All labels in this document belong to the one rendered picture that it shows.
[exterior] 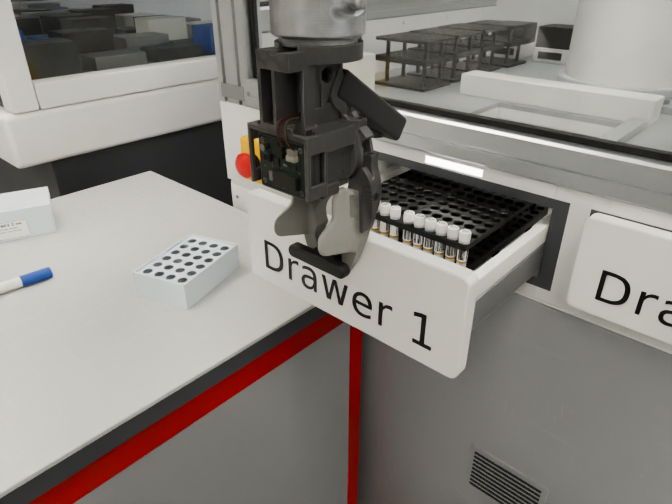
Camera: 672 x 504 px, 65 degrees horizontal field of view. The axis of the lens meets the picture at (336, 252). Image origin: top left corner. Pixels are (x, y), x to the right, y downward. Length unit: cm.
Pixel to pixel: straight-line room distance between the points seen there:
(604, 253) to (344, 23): 36
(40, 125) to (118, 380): 69
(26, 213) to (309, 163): 65
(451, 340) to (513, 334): 25
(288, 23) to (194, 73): 94
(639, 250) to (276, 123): 38
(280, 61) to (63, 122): 85
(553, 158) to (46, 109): 94
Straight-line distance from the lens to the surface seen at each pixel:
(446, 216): 63
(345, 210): 47
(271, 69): 42
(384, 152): 74
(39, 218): 100
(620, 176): 61
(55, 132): 122
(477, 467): 91
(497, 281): 56
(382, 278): 51
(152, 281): 74
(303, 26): 42
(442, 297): 48
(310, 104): 43
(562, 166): 62
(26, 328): 77
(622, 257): 61
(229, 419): 71
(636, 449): 76
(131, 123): 128
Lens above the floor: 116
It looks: 29 degrees down
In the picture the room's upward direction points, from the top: straight up
